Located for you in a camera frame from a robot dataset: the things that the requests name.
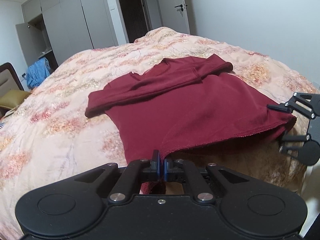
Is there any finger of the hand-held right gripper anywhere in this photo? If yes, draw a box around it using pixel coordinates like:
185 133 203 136
279 133 312 157
267 92 320 119

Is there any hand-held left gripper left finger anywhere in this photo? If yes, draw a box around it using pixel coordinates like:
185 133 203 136
67 149 161 203

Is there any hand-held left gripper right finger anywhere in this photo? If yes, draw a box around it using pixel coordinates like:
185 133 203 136
163 157 253 203

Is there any dark red sweater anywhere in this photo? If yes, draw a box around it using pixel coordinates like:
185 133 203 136
85 54 297 196

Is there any floral peach blanket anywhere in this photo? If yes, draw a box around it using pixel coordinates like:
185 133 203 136
0 27 320 240

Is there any white room door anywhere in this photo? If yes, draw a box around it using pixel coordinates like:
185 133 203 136
147 0 191 35

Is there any blue garment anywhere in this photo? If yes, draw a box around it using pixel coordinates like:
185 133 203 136
26 57 51 89

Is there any dark wooden hallway door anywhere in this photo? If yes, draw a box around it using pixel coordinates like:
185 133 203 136
118 0 151 43

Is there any olive green pillow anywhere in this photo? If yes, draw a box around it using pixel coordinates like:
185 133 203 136
0 90 32 111

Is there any grey built-in wardrobe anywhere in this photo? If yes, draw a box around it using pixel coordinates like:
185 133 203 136
15 0 118 67

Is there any padded bed headboard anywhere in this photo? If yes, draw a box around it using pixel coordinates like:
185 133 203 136
0 62 24 98

